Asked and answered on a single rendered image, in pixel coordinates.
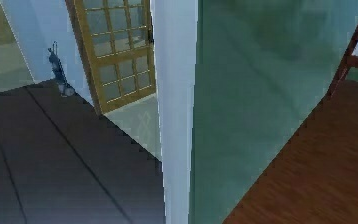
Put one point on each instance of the wooden glass-paned room door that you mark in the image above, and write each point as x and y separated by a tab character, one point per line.
117	53

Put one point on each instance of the brown wooden bed frame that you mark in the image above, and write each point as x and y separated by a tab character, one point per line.
348	55

